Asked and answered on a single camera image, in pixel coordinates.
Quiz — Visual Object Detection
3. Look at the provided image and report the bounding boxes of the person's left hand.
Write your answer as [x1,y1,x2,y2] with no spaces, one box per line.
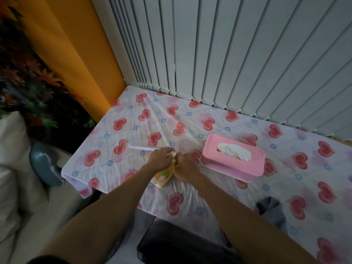
[146,147,176,174]

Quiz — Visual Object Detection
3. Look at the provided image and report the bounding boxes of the pink tissue box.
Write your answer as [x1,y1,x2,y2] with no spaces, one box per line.
[200,133,266,183]

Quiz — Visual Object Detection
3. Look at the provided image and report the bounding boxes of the person's right forearm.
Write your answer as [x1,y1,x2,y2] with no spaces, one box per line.
[191,173,319,264]

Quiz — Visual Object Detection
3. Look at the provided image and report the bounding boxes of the person's right hand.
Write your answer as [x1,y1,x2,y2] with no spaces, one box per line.
[173,152,202,184]

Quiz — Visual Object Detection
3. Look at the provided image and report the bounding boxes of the yellow floral tissue packet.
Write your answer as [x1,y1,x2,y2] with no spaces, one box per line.
[150,151,179,188]

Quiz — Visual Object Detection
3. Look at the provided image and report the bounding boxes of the white vertical blinds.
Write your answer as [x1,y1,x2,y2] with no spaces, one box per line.
[91,0,352,142]

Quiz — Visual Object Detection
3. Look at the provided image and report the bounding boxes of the white tissue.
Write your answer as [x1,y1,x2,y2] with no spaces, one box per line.
[217,143,252,162]

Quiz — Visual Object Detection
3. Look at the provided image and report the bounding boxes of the heart print tablecloth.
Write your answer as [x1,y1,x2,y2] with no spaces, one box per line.
[61,85,352,264]

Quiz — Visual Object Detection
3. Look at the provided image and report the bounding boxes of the white cushion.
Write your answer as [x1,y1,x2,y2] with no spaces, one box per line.
[0,110,50,245]

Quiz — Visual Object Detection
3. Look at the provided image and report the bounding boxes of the grey cloth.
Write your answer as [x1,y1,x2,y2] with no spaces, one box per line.
[255,196,288,236]

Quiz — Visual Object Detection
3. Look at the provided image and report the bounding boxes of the black stool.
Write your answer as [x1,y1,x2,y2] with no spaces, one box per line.
[137,217,242,264]

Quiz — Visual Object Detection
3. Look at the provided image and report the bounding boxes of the white paper strip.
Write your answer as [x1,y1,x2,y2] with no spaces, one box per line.
[128,144,160,151]

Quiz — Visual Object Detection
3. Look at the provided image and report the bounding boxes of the person's left forearm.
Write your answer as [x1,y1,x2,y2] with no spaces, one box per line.
[32,164,163,264]

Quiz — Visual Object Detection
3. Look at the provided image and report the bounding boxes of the artificial autumn leaf plant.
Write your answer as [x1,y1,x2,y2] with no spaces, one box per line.
[0,0,97,140]

